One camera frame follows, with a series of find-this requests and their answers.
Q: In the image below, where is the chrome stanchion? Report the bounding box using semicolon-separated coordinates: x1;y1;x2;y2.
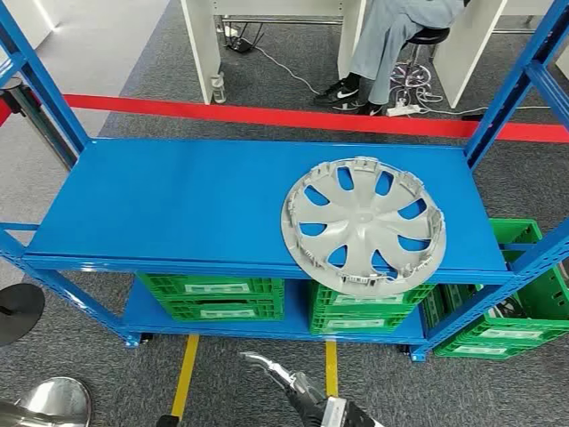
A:
0;375;93;427

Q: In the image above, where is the white power strip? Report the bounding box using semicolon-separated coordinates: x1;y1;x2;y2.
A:
385;102;423;117

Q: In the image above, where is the green plastic crate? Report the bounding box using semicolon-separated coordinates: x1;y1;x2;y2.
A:
433;326;569;362
135;272;285;302
309;305;417;337
155;296;285;324
309;279;437;310
422;218;569;346

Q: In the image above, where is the black stool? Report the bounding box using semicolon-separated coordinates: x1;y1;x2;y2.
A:
400;26;451;77

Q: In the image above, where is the clear bottle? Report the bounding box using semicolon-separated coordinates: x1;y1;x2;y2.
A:
209;70;227;106

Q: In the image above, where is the white cable bundle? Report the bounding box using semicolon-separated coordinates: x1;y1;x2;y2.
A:
390;59;445;110

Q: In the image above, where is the dark stanchion post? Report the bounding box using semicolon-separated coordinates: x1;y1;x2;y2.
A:
0;75;80;171

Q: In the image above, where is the blue metal shelf rack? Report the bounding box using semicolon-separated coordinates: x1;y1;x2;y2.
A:
0;0;569;364

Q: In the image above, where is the black round stanchion base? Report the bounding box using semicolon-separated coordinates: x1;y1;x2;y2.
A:
0;282;46;348

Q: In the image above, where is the grey plastic hubcap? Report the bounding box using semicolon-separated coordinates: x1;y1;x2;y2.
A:
280;156;447;298

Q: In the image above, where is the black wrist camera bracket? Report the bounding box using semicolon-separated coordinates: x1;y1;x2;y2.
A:
346;401;384;427

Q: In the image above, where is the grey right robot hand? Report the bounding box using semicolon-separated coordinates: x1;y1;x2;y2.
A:
239;351;330;427

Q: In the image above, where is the white power cable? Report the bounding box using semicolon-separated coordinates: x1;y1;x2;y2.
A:
420;104;552;117

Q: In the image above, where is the black device with cables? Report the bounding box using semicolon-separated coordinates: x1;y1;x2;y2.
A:
223;23;266;55

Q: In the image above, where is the person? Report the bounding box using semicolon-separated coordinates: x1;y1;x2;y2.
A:
312;0;472;117

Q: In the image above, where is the white floor cable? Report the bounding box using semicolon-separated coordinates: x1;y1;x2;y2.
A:
241;37;322;97

